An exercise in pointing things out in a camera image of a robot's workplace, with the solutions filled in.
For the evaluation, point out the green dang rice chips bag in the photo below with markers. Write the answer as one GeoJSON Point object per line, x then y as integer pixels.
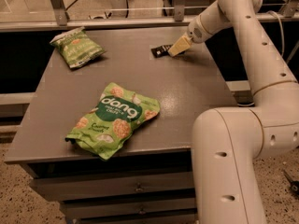
{"type": "Point", "coordinates": [119, 112]}

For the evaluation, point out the black rxbar chocolate bar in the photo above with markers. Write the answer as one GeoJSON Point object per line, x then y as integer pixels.
{"type": "Point", "coordinates": [160, 51]}

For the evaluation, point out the green jalapeno chip bag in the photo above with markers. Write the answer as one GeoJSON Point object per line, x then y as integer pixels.
{"type": "Point", "coordinates": [76, 47]}

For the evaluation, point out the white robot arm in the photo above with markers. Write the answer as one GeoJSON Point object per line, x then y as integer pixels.
{"type": "Point", "coordinates": [226, 140]}

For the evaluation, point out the middle drawer with knob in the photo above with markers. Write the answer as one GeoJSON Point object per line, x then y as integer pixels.
{"type": "Point", "coordinates": [128, 206]}

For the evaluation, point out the metal railing frame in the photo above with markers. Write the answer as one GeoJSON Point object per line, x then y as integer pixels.
{"type": "Point", "coordinates": [54, 15]}

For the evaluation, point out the bottom drawer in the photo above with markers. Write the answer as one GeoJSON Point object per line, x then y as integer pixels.
{"type": "Point", "coordinates": [182, 217]}

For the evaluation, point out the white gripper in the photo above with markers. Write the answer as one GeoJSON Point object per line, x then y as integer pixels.
{"type": "Point", "coordinates": [195, 34]}

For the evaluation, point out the grey drawer cabinet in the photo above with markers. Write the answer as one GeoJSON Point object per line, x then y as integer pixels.
{"type": "Point", "coordinates": [184, 86]}

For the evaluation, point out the drawer with knob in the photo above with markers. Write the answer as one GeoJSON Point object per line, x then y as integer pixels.
{"type": "Point", "coordinates": [128, 206]}
{"type": "Point", "coordinates": [96, 186]}

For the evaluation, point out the top drawer with knob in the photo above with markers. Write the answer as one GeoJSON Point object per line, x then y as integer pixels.
{"type": "Point", "coordinates": [96, 186]}

